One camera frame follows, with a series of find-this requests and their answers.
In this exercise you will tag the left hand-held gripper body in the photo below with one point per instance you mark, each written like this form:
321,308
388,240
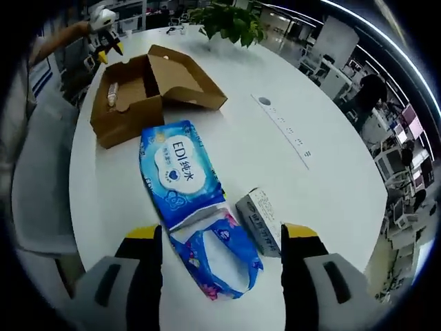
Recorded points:
103,19

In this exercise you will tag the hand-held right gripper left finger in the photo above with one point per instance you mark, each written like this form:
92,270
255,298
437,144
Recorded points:
148,276

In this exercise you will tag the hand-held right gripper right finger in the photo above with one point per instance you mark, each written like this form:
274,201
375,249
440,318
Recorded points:
296,276

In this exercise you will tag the white spray bottle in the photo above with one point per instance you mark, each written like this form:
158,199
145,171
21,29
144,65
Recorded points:
112,93

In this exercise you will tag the blue floral tissue pack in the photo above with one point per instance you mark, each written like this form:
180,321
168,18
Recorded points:
193,255

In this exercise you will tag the small white carton box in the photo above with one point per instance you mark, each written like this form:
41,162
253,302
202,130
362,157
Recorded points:
262,220

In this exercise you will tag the brown cardboard shoe box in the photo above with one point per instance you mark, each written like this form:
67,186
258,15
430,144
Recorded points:
127,120

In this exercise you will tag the blue wet wipes pack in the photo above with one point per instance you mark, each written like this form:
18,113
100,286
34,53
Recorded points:
179,165

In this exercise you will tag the small device on table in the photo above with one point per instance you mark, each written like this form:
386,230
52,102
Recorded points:
175,30

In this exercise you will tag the blue striped white board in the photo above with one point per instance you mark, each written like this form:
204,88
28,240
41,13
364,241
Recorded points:
41,74

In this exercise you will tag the potted green plant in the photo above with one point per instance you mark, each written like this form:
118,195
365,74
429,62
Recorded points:
231,20

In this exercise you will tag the grey office chair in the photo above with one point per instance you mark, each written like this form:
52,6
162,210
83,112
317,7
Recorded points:
44,179

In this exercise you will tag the white square pillar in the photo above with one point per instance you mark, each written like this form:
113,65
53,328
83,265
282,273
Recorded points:
336,43

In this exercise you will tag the long ceiling light strip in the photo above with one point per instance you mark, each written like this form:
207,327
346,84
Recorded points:
386,25

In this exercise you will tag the pink screen wall monitors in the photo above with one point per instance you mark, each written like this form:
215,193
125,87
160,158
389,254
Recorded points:
410,120

